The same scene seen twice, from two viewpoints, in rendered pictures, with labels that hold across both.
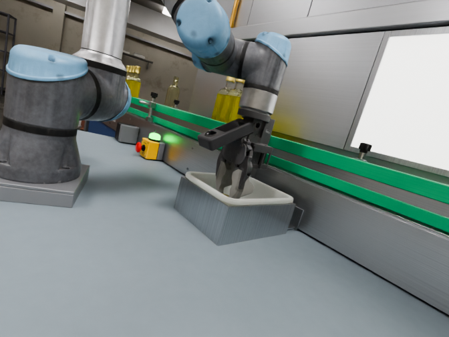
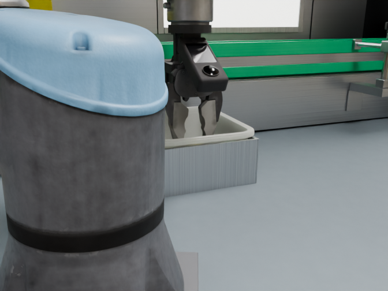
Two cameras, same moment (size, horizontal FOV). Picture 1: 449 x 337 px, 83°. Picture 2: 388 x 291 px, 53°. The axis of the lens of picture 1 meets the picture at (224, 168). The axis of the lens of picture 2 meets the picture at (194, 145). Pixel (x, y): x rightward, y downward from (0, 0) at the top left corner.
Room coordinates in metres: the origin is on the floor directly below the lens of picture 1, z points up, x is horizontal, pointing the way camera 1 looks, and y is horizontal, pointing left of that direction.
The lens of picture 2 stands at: (0.29, 0.58, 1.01)
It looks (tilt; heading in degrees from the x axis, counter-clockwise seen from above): 18 degrees down; 293
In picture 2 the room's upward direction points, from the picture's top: straight up
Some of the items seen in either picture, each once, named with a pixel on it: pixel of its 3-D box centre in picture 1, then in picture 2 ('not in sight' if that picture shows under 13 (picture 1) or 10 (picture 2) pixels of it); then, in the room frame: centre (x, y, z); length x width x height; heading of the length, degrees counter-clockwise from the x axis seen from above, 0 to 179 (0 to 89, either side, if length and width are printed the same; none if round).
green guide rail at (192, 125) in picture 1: (130, 103); not in sight; (1.38, 0.58, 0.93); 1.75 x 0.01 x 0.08; 43
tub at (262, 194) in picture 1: (236, 202); (187, 142); (0.57, -0.05, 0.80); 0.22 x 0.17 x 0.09; 133
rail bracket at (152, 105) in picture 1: (146, 106); not in sight; (1.13, 0.40, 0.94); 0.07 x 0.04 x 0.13; 133
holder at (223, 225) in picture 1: (243, 205); (182, 143); (0.59, -0.07, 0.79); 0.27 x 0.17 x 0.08; 133
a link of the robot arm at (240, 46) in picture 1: (219, 53); not in sight; (0.55, 0.07, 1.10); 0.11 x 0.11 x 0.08; 83
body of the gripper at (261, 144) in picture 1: (249, 140); (188, 62); (0.56, -0.04, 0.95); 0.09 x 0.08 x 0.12; 132
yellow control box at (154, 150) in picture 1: (151, 149); not in sight; (0.99, 0.30, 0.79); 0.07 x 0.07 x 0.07; 43
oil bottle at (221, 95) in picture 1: (221, 115); not in sight; (1.02, 0.07, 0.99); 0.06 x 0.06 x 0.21; 44
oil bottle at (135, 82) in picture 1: (134, 87); not in sight; (1.72, 0.72, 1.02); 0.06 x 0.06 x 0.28; 43
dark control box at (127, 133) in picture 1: (126, 133); not in sight; (1.19, 0.49, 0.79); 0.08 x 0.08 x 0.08; 43
